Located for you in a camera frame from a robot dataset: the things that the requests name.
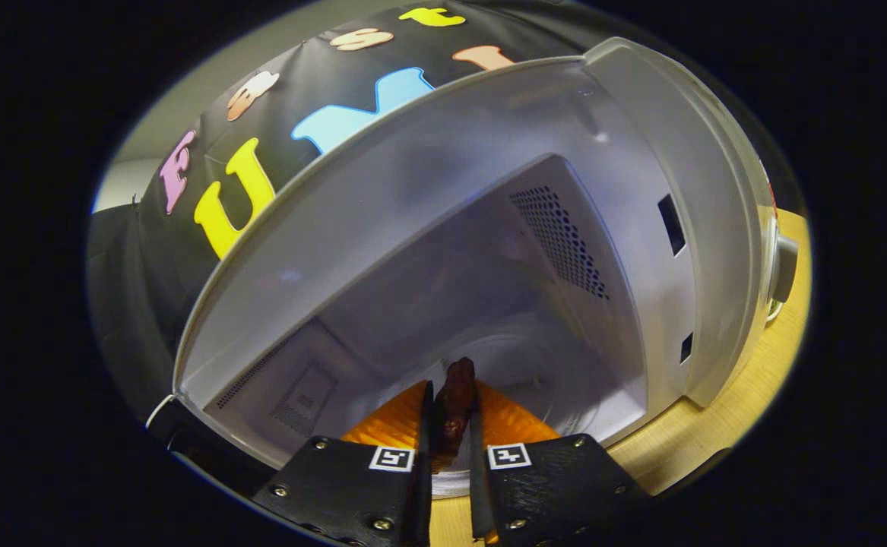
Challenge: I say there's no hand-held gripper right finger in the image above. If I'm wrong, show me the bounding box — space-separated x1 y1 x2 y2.
467 380 653 547

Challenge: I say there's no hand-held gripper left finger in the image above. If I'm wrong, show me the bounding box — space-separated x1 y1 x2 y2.
252 380 435 547

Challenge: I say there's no brown food piece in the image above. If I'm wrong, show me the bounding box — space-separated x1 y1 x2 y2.
432 357 479 476

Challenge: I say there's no white toaster oven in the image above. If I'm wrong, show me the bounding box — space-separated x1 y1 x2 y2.
145 36 801 502

